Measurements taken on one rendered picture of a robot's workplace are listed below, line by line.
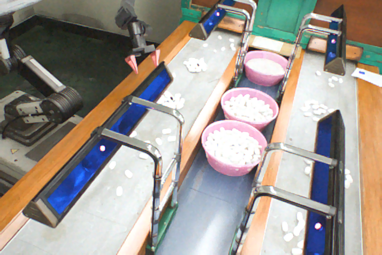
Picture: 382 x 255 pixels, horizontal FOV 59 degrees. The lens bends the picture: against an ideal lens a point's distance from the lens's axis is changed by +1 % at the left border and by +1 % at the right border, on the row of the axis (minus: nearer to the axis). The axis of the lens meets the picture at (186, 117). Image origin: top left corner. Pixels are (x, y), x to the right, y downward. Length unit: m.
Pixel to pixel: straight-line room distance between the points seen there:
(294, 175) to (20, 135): 1.27
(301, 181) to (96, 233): 0.74
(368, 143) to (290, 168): 0.39
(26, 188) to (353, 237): 1.06
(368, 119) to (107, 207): 1.22
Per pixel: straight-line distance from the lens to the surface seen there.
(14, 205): 1.19
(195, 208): 1.24
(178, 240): 1.16
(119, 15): 1.50
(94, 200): 1.17
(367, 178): 1.45
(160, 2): 3.28
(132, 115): 0.94
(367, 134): 1.67
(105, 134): 0.83
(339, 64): 1.40
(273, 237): 1.15
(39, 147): 1.77
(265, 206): 1.18
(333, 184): 0.84
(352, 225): 1.30
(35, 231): 1.15
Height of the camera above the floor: 1.67
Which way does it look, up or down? 39 degrees down
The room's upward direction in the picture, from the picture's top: 7 degrees clockwise
